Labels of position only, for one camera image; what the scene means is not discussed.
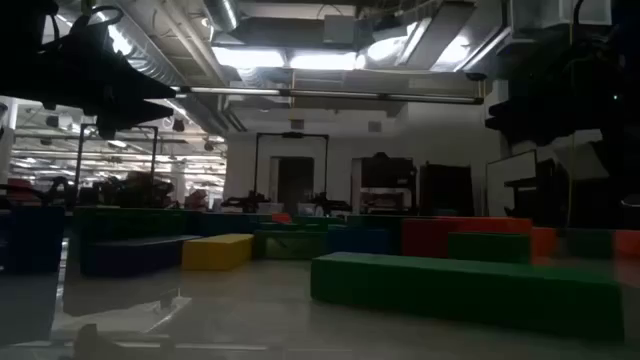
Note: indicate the background robot station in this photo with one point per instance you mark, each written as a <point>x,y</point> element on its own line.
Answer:
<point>135,190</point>

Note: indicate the black cabinet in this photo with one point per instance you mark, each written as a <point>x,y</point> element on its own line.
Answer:
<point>446,190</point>

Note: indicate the dome security camera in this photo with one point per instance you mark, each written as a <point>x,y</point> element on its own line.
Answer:
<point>476,76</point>

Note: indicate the red background bin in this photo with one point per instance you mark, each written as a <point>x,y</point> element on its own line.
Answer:
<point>20,190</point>

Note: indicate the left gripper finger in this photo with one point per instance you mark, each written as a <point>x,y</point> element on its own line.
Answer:
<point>120,116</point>
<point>130,82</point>

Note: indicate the black background desk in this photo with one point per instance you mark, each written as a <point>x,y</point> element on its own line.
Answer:
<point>530,190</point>

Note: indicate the background plastic tub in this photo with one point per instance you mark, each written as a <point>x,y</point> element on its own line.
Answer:
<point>270,208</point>
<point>306,208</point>

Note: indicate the long horizontal light bar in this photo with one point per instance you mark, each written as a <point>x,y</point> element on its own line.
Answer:
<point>330,93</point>

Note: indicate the yellow block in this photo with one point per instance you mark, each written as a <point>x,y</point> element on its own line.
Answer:
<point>217,251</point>

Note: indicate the rectangular metal ceiling duct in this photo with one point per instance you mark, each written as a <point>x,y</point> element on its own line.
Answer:
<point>440,35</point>

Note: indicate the ribbed silver ceiling duct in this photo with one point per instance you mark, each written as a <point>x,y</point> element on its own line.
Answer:
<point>150,60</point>

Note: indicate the red background machine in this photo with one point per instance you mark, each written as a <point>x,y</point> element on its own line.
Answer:
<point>196,200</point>

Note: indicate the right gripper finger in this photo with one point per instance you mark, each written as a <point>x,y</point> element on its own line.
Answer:
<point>525,131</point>
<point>530,107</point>

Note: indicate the whiteboard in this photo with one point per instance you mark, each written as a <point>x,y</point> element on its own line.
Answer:
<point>510,182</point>

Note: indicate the long green block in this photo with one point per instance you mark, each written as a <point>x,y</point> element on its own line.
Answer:
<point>465,290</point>

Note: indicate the small red block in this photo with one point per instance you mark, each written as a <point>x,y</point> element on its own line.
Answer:
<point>426,238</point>

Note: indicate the white plastic surface sheet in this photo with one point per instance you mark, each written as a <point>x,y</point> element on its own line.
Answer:
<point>250,310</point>

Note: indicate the small blue block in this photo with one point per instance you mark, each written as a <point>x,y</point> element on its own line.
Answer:
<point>32,237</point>

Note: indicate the round silver duct pipe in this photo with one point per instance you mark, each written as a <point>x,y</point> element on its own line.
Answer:
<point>220,15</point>

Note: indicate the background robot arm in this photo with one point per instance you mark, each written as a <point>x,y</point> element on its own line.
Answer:
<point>330,204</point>
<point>245,202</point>

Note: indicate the black gantry frame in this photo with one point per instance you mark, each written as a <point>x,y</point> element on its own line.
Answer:
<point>154,155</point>
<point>291,135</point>

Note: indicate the white ceiling duct box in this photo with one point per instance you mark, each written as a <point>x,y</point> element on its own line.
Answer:
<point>560,12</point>

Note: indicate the small green block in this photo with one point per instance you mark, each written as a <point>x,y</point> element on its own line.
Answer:
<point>489,248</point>
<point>589,243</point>

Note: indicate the wall vent grille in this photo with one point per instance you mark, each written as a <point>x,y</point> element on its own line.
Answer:
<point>375,126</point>
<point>297,124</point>

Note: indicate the black monitor screen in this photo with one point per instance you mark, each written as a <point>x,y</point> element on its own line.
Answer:
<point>387,172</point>

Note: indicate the ceiling light panel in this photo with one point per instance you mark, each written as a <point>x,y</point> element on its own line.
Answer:
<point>247,56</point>
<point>322,61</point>

